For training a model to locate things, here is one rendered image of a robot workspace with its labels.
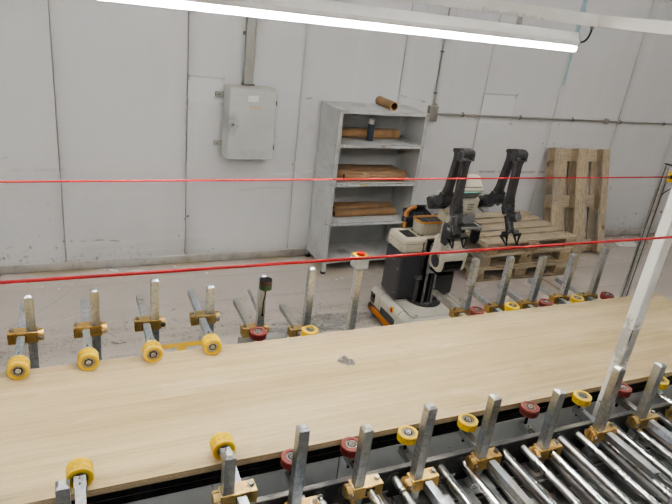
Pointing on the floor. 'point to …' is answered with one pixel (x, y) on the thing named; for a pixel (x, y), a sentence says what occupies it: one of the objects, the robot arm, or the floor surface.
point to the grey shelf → (351, 241)
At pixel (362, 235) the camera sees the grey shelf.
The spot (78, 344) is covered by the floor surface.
